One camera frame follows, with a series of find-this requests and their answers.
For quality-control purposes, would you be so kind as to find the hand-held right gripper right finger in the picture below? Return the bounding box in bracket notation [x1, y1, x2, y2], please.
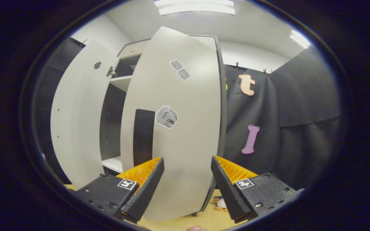
[211, 155, 304, 224]

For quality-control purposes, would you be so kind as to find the small ceiling light panel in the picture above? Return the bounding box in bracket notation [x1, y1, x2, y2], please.
[290, 30, 311, 49]

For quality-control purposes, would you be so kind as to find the white cabinet drawer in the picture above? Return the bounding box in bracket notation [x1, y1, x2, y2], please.
[118, 40, 150, 59]

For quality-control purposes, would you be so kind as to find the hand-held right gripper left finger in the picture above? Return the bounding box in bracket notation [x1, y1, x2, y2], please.
[75, 157, 165, 222]

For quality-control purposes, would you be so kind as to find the penguin plush toy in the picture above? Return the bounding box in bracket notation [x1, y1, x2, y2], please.
[213, 196, 228, 212]

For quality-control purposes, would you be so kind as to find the black backdrop cloth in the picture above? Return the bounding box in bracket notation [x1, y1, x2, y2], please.
[33, 36, 342, 193]

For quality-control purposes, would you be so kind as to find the white cabinet door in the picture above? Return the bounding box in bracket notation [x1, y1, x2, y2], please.
[50, 39, 119, 190]
[120, 26, 222, 221]

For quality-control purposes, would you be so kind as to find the white and grey cabinet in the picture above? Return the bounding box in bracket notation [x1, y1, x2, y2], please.
[100, 35, 228, 217]

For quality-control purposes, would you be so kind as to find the large ceiling light panel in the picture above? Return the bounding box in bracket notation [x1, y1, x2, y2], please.
[154, 0, 235, 16]

